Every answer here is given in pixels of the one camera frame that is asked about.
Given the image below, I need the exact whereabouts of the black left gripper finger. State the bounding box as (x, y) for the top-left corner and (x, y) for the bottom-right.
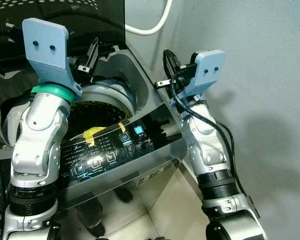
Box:
(86, 37), (102, 72)

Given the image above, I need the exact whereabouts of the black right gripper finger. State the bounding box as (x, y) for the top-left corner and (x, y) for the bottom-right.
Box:
(163, 49), (179, 74)

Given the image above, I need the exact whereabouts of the grey top-load washing machine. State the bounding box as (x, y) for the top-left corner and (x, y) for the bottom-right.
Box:
(0, 42), (189, 212)

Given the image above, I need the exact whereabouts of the black glass washer lid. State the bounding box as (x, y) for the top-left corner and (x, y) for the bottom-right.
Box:
(0, 0), (127, 66)

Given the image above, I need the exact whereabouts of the large yellow tape piece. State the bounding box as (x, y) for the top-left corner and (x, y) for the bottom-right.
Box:
(83, 127), (109, 147)

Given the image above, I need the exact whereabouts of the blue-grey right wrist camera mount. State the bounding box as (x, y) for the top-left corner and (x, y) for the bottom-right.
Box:
(179, 49), (227, 100)

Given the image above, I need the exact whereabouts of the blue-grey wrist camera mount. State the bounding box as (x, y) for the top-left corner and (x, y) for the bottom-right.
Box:
(179, 49), (227, 100)
(22, 17), (84, 99)

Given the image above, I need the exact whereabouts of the white hose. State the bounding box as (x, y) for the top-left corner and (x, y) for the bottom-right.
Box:
(124, 0), (174, 36)

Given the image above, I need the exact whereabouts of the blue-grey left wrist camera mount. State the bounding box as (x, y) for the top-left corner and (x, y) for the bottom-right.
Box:
(22, 17), (84, 99)

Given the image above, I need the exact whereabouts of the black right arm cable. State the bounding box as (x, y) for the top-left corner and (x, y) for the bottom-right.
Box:
(169, 70), (249, 199)

